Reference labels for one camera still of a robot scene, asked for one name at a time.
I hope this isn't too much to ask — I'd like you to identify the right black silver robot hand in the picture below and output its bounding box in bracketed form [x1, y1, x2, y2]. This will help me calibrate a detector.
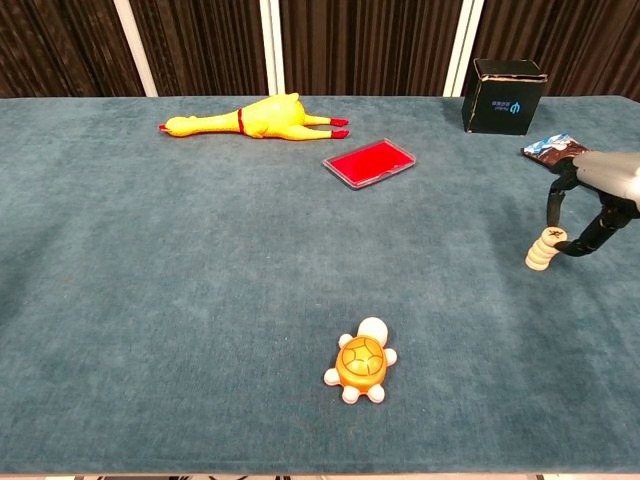
[545, 151, 640, 259]

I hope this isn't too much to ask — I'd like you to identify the brown blue snack bag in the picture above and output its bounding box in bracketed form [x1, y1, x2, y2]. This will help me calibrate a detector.
[519, 132, 591, 167]

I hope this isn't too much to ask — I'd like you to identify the black cardboard box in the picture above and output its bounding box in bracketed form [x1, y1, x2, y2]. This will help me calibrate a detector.
[460, 57, 549, 136]

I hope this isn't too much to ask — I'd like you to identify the red ink pad case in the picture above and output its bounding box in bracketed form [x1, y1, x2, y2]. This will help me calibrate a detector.
[322, 137, 417, 192]

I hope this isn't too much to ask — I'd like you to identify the orange turtle toy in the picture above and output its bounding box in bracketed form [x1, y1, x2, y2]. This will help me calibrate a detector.
[323, 316, 399, 405]

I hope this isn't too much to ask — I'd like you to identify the yellow rubber chicken toy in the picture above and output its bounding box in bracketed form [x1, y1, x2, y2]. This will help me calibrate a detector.
[158, 92, 351, 141]

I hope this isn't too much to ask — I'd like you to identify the blue felt table cover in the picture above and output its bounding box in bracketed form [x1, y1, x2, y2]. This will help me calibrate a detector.
[0, 94, 640, 475]

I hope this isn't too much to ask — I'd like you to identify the white partition post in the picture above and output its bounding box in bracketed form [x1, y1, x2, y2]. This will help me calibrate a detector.
[258, 0, 286, 96]
[112, 0, 159, 98]
[442, 0, 486, 97]

